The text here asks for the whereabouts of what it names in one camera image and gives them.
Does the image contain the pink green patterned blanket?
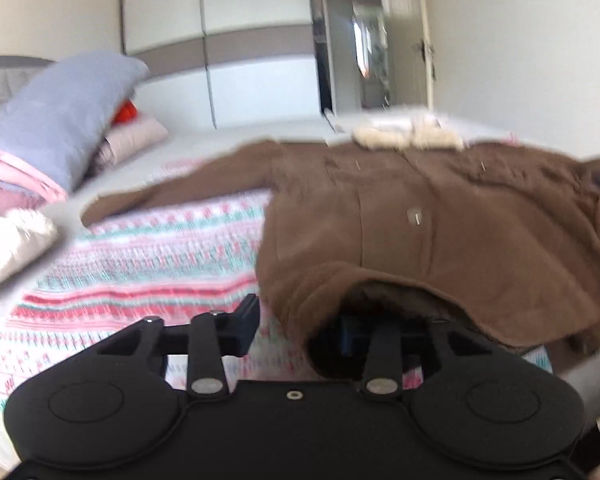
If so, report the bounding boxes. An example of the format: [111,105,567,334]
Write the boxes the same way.
[0,159,554,413]

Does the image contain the brown coat with fur collar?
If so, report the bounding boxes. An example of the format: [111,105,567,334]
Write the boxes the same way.
[82,140,600,351]

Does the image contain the pink folded blanket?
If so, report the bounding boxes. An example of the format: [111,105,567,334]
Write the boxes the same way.
[0,151,68,216]

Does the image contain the beige pink folded quilt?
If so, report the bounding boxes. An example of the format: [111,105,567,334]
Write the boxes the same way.
[87,114,169,176]

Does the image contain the grey upholstered headboard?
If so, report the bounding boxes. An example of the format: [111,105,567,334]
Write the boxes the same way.
[0,55,53,108]

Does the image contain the blue grey folded blanket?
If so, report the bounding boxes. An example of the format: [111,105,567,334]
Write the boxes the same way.
[0,51,149,195]

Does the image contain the cream white puffy jacket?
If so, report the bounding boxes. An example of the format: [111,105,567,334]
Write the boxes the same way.
[0,208,58,285]

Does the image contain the white grey sliding wardrobe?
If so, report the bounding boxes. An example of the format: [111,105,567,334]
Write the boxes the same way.
[120,0,328,130]

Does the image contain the grey bed sheet mattress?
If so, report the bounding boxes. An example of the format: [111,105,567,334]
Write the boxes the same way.
[0,115,600,471]

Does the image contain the red orange plush item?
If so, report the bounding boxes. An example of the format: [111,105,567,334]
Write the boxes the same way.
[112,101,138,126]

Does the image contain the cream bedroom door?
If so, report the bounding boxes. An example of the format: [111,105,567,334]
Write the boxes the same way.
[382,0,434,110]

